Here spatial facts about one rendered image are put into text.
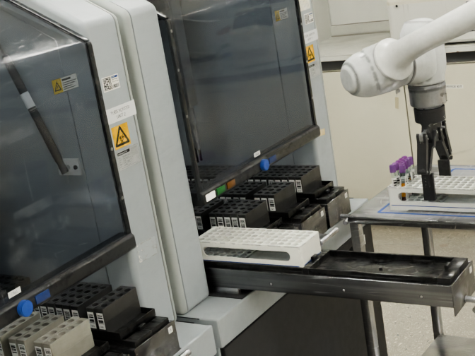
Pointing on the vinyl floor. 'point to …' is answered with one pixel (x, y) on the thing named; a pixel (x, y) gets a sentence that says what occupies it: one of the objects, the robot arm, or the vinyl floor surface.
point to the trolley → (373, 207)
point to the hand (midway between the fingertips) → (437, 184)
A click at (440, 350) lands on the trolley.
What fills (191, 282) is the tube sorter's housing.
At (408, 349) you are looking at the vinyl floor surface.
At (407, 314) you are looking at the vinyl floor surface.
